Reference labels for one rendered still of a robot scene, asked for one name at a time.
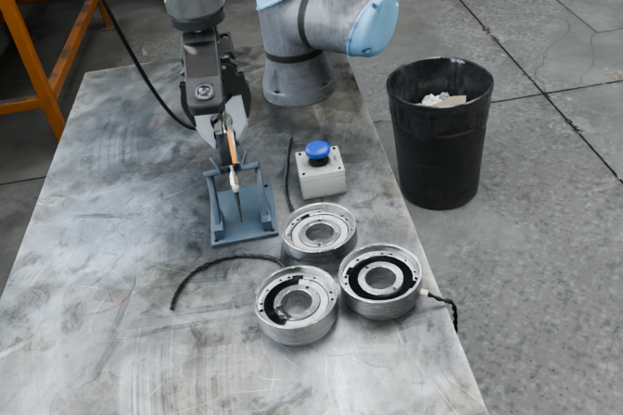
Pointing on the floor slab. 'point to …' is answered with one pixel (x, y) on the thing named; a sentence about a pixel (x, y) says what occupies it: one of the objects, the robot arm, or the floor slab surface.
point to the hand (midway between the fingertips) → (226, 142)
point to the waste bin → (439, 129)
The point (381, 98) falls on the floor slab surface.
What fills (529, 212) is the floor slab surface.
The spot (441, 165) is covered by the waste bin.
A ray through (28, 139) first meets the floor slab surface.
